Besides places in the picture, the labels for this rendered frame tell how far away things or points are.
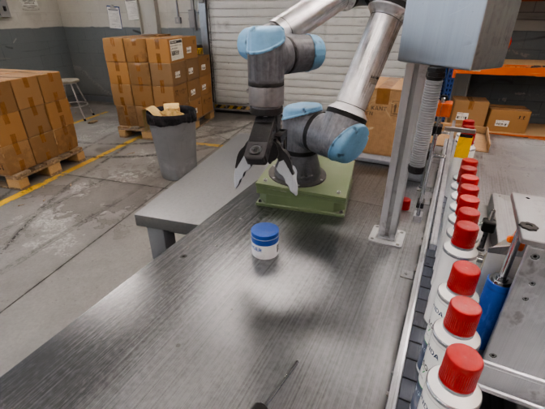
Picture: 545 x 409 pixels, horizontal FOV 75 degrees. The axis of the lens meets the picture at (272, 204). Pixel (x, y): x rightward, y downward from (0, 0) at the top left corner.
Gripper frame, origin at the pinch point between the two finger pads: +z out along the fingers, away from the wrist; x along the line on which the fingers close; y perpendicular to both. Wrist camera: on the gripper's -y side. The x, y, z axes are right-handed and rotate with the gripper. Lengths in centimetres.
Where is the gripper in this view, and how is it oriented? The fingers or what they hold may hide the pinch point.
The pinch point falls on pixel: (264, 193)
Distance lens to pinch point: 83.9
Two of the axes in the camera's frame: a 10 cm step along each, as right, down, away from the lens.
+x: -9.6, -1.3, 2.5
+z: 0.0, 8.8, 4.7
